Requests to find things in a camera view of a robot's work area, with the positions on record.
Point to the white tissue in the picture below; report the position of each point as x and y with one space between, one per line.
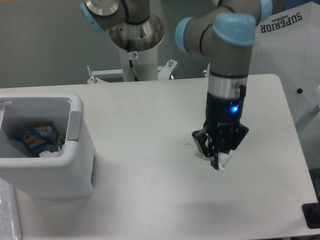
48 154

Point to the white green wrapper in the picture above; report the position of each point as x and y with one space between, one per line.
223 158

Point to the blue snack wrapper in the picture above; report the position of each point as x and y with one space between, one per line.
39 136

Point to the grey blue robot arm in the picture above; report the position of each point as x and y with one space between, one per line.
224 36

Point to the white trash can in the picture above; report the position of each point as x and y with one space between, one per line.
69 175

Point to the black device at edge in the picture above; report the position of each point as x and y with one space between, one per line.
311 213

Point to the white superior umbrella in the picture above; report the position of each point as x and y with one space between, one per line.
287 44

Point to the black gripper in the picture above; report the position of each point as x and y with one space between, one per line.
222 126

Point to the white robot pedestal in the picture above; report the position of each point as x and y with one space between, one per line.
139 66

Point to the white metal base frame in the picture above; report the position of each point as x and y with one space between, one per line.
166 72

